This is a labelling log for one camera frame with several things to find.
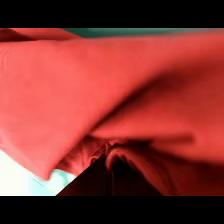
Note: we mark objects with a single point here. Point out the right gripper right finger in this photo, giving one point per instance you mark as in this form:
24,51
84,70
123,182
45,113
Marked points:
128,183

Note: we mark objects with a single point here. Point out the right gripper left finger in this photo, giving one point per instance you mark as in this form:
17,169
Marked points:
91,181

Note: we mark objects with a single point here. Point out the red T-shirt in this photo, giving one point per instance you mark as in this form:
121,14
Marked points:
100,83

